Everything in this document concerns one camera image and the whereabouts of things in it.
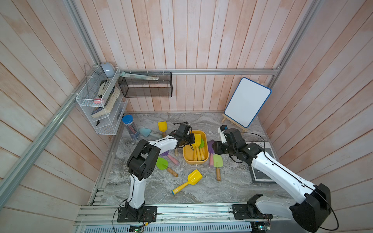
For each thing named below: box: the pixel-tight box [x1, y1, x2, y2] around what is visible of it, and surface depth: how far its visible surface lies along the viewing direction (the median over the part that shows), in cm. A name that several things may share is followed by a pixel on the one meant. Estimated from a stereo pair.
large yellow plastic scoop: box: [171, 169, 204, 196], surface depth 87 cm
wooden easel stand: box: [220, 113, 249, 133], surface depth 106 cm
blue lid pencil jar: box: [122, 114, 141, 140], surface depth 97 cm
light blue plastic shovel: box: [138, 127, 163, 139], surface depth 109 cm
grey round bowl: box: [100, 62, 116, 78], surface depth 85 cm
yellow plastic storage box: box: [182, 130, 209, 165], surface depth 95 cm
